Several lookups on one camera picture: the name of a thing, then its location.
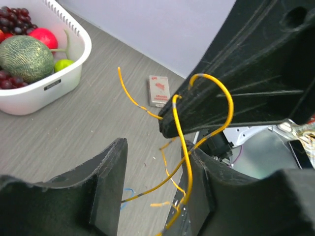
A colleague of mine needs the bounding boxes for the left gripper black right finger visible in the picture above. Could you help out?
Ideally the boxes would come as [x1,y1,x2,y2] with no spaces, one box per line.
[181,140,315,236]

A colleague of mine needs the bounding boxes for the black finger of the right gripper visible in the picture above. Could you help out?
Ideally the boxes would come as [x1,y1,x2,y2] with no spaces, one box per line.
[157,0,315,140]

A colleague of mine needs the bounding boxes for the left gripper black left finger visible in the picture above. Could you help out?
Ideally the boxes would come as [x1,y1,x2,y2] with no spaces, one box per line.
[0,138,128,236]

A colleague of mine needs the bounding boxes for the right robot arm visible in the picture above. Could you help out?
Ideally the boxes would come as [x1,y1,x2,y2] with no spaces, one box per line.
[192,0,315,158]

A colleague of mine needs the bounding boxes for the red and white card box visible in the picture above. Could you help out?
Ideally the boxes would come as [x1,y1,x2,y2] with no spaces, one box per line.
[148,75,170,108]

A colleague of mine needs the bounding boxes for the small green lime in basket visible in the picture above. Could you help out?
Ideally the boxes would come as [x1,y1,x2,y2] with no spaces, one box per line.
[54,59,74,73]

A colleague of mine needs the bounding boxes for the white plastic fruit basket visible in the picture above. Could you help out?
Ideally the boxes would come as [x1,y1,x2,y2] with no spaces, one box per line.
[0,0,92,116]

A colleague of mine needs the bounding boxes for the red apple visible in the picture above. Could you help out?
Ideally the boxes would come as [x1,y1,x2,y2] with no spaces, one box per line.
[28,28,59,49]

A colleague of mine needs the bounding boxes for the red and yellow peaches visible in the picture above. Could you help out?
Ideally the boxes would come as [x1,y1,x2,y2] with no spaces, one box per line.
[0,30,13,43]

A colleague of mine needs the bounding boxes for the dark purple grape bunch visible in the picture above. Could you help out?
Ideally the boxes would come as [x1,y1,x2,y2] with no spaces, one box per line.
[0,6,38,35]

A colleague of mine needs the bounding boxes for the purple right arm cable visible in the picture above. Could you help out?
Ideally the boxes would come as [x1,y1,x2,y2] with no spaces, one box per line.
[228,145,244,168]

